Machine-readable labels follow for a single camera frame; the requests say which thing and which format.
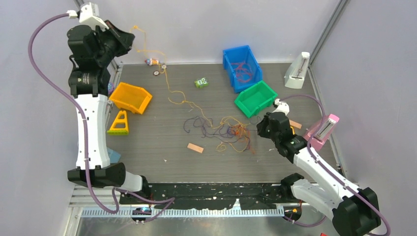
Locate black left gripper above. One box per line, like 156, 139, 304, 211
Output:
92, 20, 134, 66

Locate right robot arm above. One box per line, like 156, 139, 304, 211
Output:
256, 112, 381, 236

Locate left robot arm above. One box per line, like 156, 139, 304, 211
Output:
67, 20, 151, 204

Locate green plastic bin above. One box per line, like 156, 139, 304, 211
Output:
234, 81, 278, 118

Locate small clown figurine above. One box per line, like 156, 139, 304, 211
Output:
145, 58, 159, 66

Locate purple round toy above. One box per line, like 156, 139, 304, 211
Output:
108, 83, 115, 95

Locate pink metronome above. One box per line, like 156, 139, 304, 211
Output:
303, 114, 340, 151

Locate white metronome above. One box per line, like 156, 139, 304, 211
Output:
284, 52, 310, 89

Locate orange plastic bin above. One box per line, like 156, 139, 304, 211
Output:
109, 82, 152, 115

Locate blue plastic bin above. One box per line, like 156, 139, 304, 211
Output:
223, 45, 263, 93

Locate yellow triangle block left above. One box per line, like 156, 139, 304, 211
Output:
107, 110, 129, 135

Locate small wooden block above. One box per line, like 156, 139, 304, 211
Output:
187, 143, 204, 153

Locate green monster toy block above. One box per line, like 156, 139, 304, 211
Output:
194, 77, 209, 89

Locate clear plastic bottle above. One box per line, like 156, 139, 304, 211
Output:
107, 148, 121, 164

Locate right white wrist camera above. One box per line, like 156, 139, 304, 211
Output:
273, 98, 290, 116

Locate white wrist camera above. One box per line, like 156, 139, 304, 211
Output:
79, 2, 109, 31
273, 98, 290, 116

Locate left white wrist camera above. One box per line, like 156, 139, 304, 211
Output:
79, 2, 109, 31

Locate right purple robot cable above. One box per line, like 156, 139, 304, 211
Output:
280, 94, 391, 236

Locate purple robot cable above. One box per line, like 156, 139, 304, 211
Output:
280, 94, 391, 236
28, 12, 175, 223

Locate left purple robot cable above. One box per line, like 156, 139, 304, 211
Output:
28, 12, 175, 223

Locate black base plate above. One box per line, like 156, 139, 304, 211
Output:
139, 182, 306, 210

